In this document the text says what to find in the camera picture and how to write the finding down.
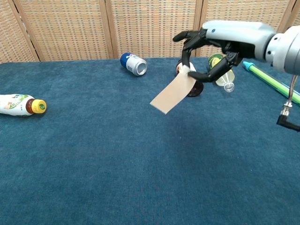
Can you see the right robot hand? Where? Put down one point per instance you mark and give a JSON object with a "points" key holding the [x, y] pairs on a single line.
{"points": [[234, 35]]}

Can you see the yellow paper card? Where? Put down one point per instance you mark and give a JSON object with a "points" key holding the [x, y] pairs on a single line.
{"points": [[174, 92]]}

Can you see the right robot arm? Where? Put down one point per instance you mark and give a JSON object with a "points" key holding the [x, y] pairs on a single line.
{"points": [[286, 48]]}

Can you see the green label plastic bottle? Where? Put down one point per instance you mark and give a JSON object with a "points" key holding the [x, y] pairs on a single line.
{"points": [[226, 80]]}

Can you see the green tube with teal cap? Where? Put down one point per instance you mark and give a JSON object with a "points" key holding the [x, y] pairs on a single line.
{"points": [[269, 78]]}

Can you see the dark brown glass bottle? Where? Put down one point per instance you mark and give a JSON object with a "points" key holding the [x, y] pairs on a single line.
{"points": [[196, 90]]}

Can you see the blue and white can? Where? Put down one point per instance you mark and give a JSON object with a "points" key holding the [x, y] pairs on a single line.
{"points": [[133, 64]]}

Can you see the woven folding screen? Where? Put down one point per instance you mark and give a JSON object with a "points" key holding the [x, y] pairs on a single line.
{"points": [[117, 28]]}

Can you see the blue table cloth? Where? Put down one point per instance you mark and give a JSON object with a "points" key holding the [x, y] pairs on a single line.
{"points": [[117, 152]]}

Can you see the white bottle with yellow cap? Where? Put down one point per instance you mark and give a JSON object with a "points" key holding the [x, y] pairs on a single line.
{"points": [[16, 105]]}

